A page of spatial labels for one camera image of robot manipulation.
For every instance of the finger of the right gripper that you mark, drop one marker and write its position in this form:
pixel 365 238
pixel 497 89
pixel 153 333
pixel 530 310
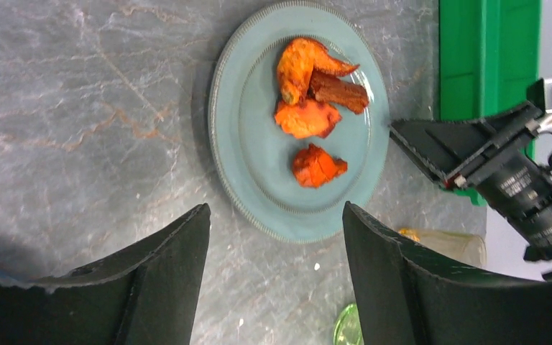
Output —
pixel 463 154

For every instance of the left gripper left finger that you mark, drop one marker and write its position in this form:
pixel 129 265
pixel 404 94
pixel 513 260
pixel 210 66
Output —
pixel 145 293

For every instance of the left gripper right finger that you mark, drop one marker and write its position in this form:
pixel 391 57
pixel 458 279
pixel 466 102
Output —
pixel 409 294

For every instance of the grey-green round plate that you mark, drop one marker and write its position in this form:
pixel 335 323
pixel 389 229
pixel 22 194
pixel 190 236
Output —
pixel 253 156

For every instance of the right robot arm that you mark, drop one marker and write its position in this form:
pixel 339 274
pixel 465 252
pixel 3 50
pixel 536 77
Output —
pixel 521 192

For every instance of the green glass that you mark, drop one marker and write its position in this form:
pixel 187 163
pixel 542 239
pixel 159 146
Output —
pixel 347 328

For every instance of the amber glass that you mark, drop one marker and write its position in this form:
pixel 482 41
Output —
pixel 466 248

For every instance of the green plastic tray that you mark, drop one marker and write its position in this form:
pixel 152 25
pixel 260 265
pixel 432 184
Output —
pixel 488 55

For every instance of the fried food on plate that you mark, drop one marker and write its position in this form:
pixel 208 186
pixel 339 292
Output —
pixel 312 87

